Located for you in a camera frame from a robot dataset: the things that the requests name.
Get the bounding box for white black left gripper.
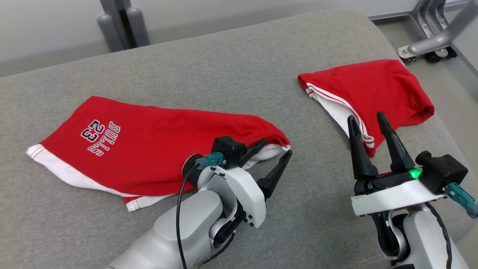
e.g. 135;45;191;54
182;137;293;228

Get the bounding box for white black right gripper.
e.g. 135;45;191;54
347;111;447;217

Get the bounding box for red basketball jersey white sleeves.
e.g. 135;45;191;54
298;59;435;158

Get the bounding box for red shorts with white trim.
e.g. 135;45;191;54
26;96;292;212

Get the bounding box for black caster wheel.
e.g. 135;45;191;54
425;47;458;63

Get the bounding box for grey cylinder foot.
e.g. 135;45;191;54
97;14;124;53
126;7;150;48

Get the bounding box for black left cable teal plug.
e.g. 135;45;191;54
176;152;224;269

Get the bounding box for black cable teal plug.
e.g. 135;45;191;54
426;182;478;269
176;152;224;269

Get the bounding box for black right cable teal plug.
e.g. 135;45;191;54
426;182;478;269

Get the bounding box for grey metal stand frame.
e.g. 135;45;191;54
397;0;478;63

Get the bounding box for grey metal post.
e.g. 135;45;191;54
100;0;132;51

